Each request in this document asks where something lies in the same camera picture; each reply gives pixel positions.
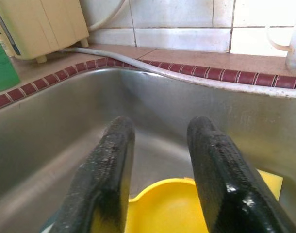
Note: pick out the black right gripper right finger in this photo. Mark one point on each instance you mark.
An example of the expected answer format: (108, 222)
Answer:
(223, 179)

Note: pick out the stainless steel sink basin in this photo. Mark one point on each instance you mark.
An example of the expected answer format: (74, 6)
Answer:
(65, 121)

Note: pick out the yellow sponge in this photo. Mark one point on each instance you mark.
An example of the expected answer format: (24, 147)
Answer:
(271, 184)

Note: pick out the yellow plastic bowl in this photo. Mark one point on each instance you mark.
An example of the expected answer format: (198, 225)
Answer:
(167, 208)

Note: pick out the beige water ionizer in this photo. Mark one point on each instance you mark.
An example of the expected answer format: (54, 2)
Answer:
(41, 24)

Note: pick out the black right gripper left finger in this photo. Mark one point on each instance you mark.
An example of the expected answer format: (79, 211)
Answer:
(102, 174)

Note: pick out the green soap bottle blue cap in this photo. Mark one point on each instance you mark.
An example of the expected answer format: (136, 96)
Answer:
(3, 65)

